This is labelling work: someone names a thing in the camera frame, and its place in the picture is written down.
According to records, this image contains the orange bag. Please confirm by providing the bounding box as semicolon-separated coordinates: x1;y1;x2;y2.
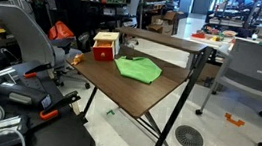
47;19;77;43

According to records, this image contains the black grey device box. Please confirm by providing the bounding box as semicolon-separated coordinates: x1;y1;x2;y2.
0;80;55;111

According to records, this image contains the green floor tape piece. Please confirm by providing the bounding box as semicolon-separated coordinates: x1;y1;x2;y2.
106;108;116;117

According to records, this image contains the black clamp orange handle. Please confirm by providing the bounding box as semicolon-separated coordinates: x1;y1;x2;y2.
38;86;82;125
23;59;54;82

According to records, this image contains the light wooden drawer box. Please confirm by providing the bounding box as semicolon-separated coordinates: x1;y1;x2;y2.
91;28;123;57

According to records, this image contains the grey office chair black base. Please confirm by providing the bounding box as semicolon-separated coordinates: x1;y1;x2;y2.
0;3;101;91

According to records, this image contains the brown plush bunny toy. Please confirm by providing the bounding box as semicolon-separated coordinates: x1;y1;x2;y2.
71;52;86;67

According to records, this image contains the grey chair with castors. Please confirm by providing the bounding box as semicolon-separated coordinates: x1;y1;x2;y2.
191;34;262;146

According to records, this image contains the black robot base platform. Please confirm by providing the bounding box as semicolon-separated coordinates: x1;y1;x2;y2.
0;67;105;146

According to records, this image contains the orange floor tape marker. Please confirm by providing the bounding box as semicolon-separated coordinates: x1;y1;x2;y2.
223;112;247;128

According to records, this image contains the green cloth bag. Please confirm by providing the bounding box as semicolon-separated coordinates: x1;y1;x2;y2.
111;53;165;87

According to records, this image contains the brown cardboard box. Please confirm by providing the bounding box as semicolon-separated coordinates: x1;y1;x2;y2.
145;8;180;36

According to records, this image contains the black storage shelf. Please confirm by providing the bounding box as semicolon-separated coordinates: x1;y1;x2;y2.
74;0;142;48

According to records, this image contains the round grey floor drain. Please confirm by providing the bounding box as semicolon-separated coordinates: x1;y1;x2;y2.
172;123;207;146

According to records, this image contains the white table with toys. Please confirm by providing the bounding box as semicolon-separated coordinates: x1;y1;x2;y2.
170;22;242;58

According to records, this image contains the brown wooden table black frame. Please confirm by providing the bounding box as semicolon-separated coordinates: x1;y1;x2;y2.
56;19;216;146

